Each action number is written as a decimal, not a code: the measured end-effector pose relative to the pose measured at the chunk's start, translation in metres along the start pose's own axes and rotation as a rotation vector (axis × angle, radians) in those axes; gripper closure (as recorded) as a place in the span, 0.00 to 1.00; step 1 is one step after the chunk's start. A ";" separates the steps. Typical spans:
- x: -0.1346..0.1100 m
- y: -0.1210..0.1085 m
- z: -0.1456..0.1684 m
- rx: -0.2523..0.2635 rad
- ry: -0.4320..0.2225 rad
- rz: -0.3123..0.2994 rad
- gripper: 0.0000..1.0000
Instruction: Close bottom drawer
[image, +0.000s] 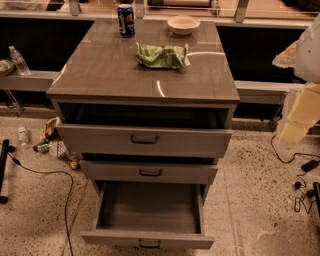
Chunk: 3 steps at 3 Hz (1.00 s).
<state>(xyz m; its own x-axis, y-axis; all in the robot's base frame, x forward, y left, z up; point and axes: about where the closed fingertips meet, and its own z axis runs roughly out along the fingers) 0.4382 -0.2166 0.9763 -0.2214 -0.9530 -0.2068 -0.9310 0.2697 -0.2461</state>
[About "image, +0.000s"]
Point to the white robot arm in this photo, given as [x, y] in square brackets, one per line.
[304, 57]

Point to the grey top drawer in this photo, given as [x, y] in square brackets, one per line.
[146, 130]

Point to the tan robot gripper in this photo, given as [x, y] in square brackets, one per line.
[308, 56]

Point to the grey drawer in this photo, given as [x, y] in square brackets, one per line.
[146, 130]
[149, 215]
[141, 168]

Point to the black stand leg left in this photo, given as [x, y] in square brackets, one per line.
[6, 150]

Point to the grey middle drawer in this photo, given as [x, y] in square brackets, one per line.
[141, 168]

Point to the small brown object on floor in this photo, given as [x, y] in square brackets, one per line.
[74, 165]

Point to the black power adapter with cable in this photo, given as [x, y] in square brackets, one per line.
[310, 165]

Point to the white ceramic bowl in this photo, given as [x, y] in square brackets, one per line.
[182, 24]

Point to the white checkered cup on floor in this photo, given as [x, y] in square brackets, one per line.
[58, 149]

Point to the blue soda can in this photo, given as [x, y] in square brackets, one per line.
[126, 20]

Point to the grey three-drawer cabinet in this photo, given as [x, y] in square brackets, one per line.
[104, 70]

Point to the clear water bottle on ledge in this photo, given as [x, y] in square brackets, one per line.
[19, 61]

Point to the green can on floor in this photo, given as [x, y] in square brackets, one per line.
[42, 147]

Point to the brown snack bag on floor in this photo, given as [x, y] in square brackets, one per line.
[50, 131]

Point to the green crumpled chip bag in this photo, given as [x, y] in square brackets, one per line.
[162, 57]

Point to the clear bottle on floor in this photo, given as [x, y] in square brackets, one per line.
[23, 135]

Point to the small bowl on ledge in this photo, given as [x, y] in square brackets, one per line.
[6, 67]

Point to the grey bottom drawer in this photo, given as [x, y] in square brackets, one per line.
[149, 215]

